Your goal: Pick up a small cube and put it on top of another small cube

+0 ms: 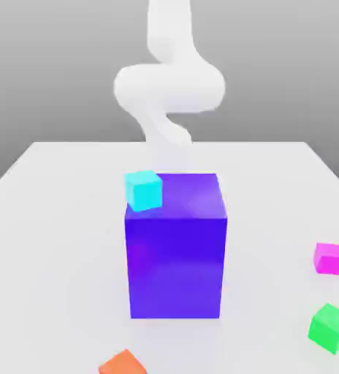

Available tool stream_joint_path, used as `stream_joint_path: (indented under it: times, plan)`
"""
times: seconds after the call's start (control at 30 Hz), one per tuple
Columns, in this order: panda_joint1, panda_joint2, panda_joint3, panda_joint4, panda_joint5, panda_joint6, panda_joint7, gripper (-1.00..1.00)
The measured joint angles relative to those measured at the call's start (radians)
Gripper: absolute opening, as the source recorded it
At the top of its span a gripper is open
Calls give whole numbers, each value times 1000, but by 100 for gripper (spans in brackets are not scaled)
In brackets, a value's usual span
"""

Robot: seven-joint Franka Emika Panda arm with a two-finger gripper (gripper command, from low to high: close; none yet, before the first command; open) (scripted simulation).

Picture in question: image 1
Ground small green cube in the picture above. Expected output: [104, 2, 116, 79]
[308, 302, 339, 356]

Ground small orange cube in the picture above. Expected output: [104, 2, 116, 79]
[98, 348, 148, 374]

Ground small cyan cube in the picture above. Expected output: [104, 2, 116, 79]
[124, 169, 164, 213]

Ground small magenta cube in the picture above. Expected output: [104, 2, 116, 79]
[313, 242, 339, 276]

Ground large purple box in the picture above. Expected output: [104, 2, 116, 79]
[123, 172, 228, 320]

